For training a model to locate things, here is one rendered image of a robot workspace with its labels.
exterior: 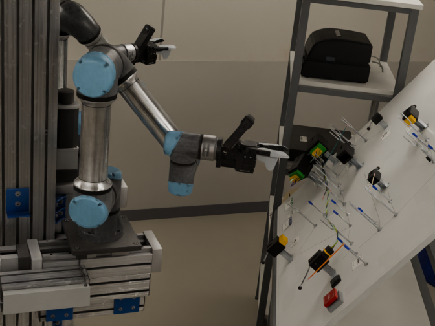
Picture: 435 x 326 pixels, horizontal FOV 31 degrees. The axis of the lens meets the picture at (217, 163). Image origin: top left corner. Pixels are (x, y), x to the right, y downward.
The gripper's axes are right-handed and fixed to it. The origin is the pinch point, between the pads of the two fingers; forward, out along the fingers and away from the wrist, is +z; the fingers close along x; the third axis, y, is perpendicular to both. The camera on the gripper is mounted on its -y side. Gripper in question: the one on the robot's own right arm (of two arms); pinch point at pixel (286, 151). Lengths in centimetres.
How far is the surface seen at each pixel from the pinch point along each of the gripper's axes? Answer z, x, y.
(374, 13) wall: 54, -316, -28
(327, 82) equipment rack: 17, -123, -5
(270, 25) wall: -14, -285, -14
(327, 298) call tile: 19, -6, 46
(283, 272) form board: 7, -57, 60
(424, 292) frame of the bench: 65, -77, 68
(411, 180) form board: 44, -36, 13
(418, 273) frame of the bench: 64, -91, 66
